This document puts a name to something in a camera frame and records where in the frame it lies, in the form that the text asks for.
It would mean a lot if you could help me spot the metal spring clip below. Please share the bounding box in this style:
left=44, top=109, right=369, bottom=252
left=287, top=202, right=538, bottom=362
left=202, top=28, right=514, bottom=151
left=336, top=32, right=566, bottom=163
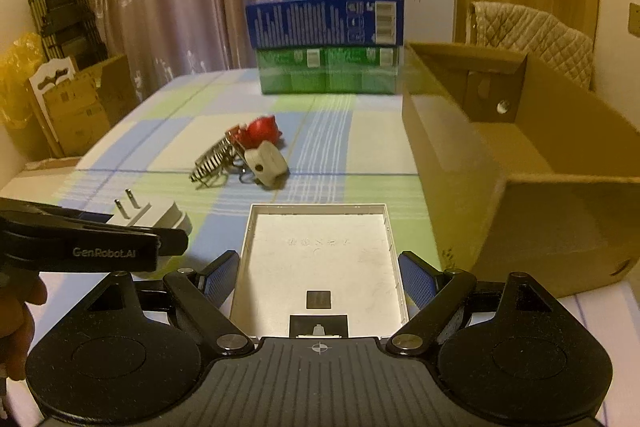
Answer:
left=189, top=129, right=251, bottom=188

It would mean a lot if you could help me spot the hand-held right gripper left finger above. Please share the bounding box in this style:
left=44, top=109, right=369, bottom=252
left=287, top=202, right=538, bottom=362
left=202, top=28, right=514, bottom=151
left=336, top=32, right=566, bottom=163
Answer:
left=87, top=249, right=256, bottom=357

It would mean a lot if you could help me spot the beige quilted chair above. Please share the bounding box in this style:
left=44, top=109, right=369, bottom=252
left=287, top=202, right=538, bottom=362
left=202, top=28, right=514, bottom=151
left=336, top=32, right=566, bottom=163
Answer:
left=467, top=1, right=596, bottom=90

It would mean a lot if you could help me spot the wrapped green box pack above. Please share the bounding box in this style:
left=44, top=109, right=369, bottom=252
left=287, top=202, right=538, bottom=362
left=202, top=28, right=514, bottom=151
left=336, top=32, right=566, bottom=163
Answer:
left=256, top=46, right=401, bottom=96

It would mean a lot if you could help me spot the blue printed box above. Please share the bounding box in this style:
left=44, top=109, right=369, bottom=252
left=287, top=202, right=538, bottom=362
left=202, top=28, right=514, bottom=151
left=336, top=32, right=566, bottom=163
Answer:
left=245, top=0, right=405, bottom=50

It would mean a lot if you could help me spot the white carved chair back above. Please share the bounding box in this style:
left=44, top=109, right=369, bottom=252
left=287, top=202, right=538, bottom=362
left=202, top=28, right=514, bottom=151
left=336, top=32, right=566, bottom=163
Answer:
left=27, top=59, right=78, bottom=158

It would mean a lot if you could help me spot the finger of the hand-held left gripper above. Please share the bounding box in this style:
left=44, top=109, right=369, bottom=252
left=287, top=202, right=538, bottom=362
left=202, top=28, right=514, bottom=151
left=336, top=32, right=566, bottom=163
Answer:
left=0, top=219, right=189, bottom=258
left=0, top=197, right=113, bottom=228

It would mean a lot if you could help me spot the person's left hand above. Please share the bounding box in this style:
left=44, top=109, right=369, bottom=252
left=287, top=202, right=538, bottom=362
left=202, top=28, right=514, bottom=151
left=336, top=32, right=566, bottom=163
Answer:
left=0, top=272, right=48, bottom=383

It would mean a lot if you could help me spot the white rounded plastic case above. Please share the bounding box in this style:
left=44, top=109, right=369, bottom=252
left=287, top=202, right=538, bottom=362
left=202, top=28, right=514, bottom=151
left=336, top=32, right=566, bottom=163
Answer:
left=245, top=142, right=289, bottom=188

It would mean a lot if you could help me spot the black folding hand cart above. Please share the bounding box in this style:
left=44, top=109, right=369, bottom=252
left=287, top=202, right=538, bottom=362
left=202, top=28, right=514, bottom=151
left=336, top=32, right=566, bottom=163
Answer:
left=29, top=0, right=108, bottom=72

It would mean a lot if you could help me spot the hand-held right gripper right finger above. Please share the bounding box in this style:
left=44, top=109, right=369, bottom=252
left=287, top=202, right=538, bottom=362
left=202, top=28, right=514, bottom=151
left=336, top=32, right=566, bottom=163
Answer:
left=385, top=249, right=556, bottom=357

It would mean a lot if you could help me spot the white plastic tray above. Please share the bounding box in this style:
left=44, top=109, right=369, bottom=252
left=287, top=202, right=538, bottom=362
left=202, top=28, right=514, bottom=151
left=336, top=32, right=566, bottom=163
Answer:
left=227, top=203, right=412, bottom=339

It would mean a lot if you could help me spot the cardboard box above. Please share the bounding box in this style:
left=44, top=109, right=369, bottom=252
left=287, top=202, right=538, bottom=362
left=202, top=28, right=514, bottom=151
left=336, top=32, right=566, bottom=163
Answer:
left=401, top=41, right=640, bottom=299

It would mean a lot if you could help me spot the red toy figure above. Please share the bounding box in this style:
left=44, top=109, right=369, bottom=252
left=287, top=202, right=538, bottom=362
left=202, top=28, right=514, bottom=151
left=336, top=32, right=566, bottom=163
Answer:
left=232, top=116, right=284, bottom=150

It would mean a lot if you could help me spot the printed cardboard carton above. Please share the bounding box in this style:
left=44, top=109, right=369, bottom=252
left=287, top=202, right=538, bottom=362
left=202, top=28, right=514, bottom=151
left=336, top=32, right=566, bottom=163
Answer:
left=47, top=53, right=138, bottom=158

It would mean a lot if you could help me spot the white power adapter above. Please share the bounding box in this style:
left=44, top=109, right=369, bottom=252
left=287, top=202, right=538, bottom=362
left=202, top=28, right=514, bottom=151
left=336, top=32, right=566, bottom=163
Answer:
left=107, top=188, right=193, bottom=280

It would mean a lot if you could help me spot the yellow plastic bag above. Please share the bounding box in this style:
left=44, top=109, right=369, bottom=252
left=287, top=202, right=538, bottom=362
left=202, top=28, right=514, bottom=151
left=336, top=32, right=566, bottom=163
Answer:
left=0, top=32, right=48, bottom=132

